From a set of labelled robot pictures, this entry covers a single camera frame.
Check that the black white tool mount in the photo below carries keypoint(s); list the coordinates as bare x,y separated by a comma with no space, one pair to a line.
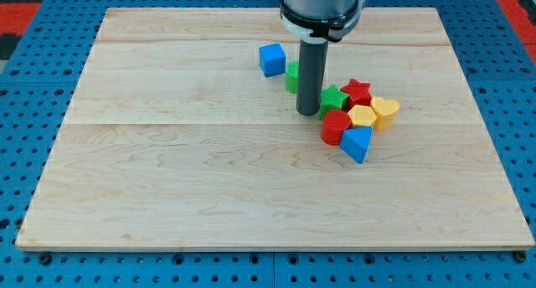
319,31

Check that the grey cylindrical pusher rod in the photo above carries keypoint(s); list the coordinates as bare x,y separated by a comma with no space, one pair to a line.
312,61

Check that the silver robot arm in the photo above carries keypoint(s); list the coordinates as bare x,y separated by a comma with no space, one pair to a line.
320,9

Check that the blue cube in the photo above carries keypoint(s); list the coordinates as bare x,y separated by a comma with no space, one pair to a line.
272,60

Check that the green star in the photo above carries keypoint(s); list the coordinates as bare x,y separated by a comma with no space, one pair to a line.
332,98

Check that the red star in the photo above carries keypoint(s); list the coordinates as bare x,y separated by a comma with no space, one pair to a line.
358,93

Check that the green cylinder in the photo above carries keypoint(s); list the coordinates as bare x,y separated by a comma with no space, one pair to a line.
292,76

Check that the red cylinder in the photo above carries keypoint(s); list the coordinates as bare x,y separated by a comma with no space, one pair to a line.
334,124

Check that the yellow hexagon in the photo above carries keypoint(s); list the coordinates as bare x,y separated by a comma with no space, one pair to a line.
362,115

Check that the yellow heart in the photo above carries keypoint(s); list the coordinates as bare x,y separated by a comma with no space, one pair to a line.
386,111

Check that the blue triangular prism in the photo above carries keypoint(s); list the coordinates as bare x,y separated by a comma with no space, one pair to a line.
355,142

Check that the wooden board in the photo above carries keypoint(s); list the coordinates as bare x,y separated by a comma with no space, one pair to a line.
174,141

